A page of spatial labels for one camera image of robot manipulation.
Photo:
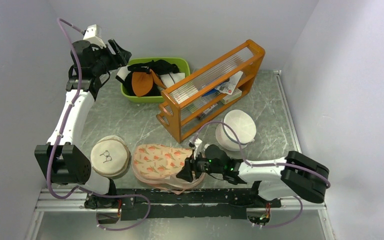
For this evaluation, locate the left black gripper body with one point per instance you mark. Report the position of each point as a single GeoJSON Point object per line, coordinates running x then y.
{"type": "Point", "coordinates": [108, 61]}

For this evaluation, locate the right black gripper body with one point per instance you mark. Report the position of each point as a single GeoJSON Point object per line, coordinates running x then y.
{"type": "Point", "coordinates": [200, 165]}

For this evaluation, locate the floral pink mesh laundry bag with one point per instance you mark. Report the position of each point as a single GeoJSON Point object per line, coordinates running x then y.
{"type": "Point", "coordinates": [157, 165]}

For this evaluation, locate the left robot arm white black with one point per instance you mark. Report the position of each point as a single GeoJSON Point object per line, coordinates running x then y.
{"type": "Point", "coordinates": [60, 159]}

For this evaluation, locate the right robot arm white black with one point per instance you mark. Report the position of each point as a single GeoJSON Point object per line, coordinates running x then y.
{"type": "Point", "coordinates": [293, 175]}

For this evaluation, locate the white cylindrical mesh laundry bag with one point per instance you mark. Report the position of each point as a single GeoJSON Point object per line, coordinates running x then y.
{"type": "Point", "coordinates": [243, 130]}

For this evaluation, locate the beige round laundry bag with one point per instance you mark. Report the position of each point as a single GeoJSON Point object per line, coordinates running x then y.
{"type": "Point", "coordinates": [110, 156]}

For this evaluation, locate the black garment in basin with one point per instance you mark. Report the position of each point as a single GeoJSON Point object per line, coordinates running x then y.
{"type": "Point", "coordinates": [154, 63]}

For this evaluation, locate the white garment in basin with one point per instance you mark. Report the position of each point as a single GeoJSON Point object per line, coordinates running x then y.
{"type": "Point", "coordinates": [140, 80]}

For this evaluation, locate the green plastic basin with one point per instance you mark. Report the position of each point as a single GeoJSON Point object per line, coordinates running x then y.
{"type": "Point", "coordinates": [180, 62]}

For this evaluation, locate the orange wooden shelf rack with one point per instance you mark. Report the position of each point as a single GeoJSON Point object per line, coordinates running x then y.
{"type": "Point", "coordinates": [194, 101]}

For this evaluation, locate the small box on shelf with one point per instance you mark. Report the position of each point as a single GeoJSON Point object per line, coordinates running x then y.
{"type": "Point", "coordinates": [230, 97]}

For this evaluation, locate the printed packet on shelf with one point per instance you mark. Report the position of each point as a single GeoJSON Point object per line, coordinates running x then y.
{"type": "Point", "coordinates": [228, 86]}

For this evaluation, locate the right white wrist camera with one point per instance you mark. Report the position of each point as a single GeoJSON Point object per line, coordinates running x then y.
{"type": "Point", "coordinates": [196, 145]}

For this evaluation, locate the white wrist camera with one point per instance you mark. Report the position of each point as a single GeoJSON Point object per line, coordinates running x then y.
{"type": "Point", "coordinates": [196, 145]}
{"type": "Point", "coordinates": [93, 34]}

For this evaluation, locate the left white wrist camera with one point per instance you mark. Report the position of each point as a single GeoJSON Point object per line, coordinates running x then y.
{"type": "Point", "coordinates": [93, 34]}

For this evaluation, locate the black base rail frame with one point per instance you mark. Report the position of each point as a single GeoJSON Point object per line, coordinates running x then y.
{"type": "Point", "coordinates": [136, 203]}

